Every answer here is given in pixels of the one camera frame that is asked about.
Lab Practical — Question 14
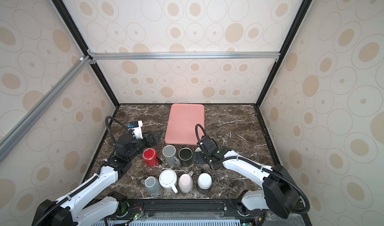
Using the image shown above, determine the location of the black mug white rim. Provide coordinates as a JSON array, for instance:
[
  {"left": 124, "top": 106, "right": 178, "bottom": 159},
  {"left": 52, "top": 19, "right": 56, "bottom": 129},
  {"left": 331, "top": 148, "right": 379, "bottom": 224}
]
[{"left": 178, "top": 148, "right": 193, "bottom": 167}]

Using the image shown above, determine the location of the grey mug row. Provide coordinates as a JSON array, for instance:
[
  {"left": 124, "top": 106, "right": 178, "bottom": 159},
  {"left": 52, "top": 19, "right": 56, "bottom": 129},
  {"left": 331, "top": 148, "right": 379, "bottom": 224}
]
[
  {"left": 162, "top": 145, "right": 181, "bottom": 167},
  {"left": 141, "top": 176, "right": 162, "bottom": 196}
]

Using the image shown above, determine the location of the black and white mug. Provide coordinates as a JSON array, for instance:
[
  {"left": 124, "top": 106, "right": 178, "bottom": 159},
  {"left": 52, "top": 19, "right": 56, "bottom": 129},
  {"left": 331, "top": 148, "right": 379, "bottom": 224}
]
[{"left": 197, "top": 169, "right": 212, "bottom": 194}]

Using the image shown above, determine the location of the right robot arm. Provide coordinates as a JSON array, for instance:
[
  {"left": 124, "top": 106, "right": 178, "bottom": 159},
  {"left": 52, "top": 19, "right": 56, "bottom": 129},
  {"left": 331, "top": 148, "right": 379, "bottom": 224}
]
[{"left": 197, "top": 135, "right": 310, "bottom": 219}]

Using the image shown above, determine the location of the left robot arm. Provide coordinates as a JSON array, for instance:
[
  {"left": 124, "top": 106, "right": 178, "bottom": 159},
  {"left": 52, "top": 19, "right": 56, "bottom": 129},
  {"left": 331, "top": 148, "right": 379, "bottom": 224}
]
[{"left": 32, "top": 130, "right": 163, "bottom": 226}]

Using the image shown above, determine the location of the pink mug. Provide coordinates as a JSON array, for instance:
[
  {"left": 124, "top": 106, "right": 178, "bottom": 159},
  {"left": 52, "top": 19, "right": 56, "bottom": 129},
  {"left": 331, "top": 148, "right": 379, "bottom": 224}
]
[{"left": 179, "top": 171, "right": 194, "bottom": 193}]

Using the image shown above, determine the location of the large white ribbed mug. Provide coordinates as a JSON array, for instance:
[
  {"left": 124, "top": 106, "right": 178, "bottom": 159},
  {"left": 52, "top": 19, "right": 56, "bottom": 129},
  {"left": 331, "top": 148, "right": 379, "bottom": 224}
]
[{"left": 159, "top": 169, "right": 179, "bottom": 194}]

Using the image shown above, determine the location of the grey mug front row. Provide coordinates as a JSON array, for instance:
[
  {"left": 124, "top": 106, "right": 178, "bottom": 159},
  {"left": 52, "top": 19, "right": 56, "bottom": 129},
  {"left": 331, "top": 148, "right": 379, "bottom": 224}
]
[{"left": 141, "top": 176, "right": 162, "bottom": 196}]

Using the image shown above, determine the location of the pink plastic tray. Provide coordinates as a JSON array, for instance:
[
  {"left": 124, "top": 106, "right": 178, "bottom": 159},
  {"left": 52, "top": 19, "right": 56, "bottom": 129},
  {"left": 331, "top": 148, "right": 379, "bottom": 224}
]
[{"left": 165, "top": 104, "right": 205, "bottom": 145}]

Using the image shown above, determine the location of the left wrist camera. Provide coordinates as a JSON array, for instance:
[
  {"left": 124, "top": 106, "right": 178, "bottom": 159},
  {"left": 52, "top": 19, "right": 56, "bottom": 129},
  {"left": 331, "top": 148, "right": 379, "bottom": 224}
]
[{"left": 128, "top": 121, "right": 143, "bottom": 139}]

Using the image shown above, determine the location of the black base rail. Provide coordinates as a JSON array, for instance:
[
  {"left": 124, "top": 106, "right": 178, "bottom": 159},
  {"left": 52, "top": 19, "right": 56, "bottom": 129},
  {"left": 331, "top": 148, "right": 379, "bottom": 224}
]
[{"left": 52, "top": 197, "right": 313, "bottom": 226}]

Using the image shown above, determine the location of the horizontal aluminium frame bar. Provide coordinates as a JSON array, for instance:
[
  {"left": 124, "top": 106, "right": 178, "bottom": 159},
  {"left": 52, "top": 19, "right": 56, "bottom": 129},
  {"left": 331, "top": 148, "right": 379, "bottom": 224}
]
[{"left": 90, "top": 52, "right": 280, "bottom": 60}]

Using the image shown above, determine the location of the left aluminium frame bar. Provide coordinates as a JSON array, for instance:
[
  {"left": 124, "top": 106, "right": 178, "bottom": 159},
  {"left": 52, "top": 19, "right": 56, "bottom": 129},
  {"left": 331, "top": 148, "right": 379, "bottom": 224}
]
[{"left": 1, "top": 55, "right": 91, "bottom": 161}]

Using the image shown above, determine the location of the black left corner post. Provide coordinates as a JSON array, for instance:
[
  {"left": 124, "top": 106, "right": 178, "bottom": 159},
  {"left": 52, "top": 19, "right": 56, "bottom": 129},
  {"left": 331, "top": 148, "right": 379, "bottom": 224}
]
[{"left": 51, "top": 0, "right": 120, "bottom": 109}]

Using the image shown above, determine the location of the black corner post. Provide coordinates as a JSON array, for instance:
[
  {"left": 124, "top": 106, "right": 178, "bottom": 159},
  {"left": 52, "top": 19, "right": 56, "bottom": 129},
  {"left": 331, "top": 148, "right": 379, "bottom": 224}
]
[
  {"left": 256, "top": 0, "right": 313, "bottom": 109},
  {"left": 51, "top": 0, "right": 120, "bottom": 109}
]

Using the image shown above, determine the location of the black right corner post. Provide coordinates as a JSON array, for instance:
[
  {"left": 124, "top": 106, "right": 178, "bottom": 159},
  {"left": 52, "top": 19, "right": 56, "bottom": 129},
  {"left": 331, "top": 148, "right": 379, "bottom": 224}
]
[{"left": 256, "top": 0, "right": 313, "bottom": 109}]

